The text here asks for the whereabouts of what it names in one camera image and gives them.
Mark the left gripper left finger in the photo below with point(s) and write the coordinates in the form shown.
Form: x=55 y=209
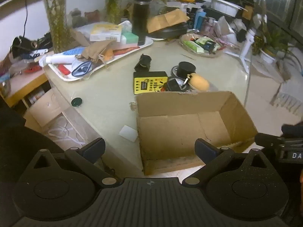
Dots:
x=81 y=160

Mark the black adapter part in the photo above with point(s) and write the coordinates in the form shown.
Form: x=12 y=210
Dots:
x=143 y=64

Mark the white phone gimbal tripod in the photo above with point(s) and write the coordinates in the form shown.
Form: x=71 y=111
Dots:
x=245 y=50

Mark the green tissue pack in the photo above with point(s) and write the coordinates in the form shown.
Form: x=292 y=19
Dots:
x=129 y=38

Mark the black oval case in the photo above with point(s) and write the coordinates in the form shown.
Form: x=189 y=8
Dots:
x=170 y=32

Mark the yellow bear-shaped case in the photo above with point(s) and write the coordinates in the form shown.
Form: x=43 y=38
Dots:
x=199 y=83

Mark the black thermos bottle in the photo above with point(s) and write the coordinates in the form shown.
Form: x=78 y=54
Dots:
x=140 y=17

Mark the potted plant white pot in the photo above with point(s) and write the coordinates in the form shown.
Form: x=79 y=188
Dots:
x=272 y=41

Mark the dark green round lid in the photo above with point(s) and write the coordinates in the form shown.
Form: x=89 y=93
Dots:
x=76 y=102

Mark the brown paper envelope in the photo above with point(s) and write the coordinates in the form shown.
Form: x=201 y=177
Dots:
x=172 y=18

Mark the red lighter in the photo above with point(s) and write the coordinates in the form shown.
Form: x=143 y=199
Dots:
x=63 y=69

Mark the yellow black box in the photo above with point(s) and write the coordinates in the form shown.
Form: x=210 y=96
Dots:
x=145 y=82

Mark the white paper card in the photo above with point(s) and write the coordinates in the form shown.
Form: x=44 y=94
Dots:
x=128 y=133

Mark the glass vase with stems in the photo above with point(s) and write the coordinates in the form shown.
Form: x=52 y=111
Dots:
x=57 y=20

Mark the brown cardboard box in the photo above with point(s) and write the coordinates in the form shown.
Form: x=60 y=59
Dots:
x=169 y=123

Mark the black cylinder speaker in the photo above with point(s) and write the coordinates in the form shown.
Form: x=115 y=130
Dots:
x=185 y=68

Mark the wicker snack basket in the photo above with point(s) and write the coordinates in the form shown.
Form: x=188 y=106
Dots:
x=204 y=45

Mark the white plastic tray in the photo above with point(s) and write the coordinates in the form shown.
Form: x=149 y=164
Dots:
x=95 y=67

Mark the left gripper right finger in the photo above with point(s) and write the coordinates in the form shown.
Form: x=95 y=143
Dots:
x=215 y=160

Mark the white drawer unit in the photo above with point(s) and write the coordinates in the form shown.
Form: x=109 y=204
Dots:
x=45 y=109

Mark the yellow white medicine box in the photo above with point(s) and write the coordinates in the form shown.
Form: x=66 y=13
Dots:
x=101 y=32

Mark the white takeaway container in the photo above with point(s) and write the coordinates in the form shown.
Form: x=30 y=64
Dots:
x=226 y=7

